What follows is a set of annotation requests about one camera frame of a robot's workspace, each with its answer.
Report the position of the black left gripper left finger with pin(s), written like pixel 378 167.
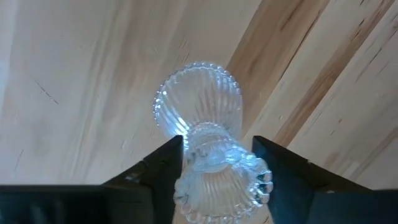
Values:
pixel 161 186

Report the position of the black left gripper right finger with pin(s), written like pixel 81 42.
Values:
pixel 289 186

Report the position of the clear ribbed glass candle holder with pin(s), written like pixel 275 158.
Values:
pixel 199 99

